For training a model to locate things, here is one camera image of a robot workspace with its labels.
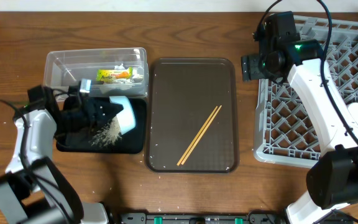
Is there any white tissue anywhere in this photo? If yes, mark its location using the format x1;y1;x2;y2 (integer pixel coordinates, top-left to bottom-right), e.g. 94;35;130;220
114;64;145;84

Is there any white rice pile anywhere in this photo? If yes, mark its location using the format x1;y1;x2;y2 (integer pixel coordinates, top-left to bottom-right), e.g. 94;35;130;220
91;117;121;147

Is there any yellow snack wrapper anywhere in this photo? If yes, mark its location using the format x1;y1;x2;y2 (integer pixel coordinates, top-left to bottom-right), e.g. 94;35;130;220
96;67;133;83

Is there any clear plastic bin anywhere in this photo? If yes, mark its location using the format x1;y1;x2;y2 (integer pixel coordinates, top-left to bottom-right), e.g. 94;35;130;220
44;47;149;101

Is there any light blue bowl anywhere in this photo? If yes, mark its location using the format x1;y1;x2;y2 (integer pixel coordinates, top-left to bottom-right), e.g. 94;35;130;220
109;96;136;134

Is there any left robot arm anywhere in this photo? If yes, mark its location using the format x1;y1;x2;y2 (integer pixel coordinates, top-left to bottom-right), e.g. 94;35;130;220
0;85;130;223

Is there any brown serving tray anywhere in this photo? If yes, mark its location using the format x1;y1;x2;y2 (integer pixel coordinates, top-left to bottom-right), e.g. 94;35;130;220
145;58;239;173

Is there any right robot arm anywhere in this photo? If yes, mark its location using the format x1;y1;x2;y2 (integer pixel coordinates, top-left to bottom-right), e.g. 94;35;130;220
241;39;358;223

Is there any wooden chopstick right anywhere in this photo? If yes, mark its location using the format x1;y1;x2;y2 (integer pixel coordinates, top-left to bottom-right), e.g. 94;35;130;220
180;105;223;166

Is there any black waste tray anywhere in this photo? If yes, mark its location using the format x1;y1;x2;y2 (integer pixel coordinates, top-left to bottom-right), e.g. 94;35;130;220
56;98;147;154

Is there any grey dishwasher rack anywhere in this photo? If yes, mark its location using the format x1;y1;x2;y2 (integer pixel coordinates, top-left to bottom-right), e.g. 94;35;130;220
253;20;358;169

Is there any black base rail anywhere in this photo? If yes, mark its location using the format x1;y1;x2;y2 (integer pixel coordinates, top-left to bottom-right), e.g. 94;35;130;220
116;212;287;224

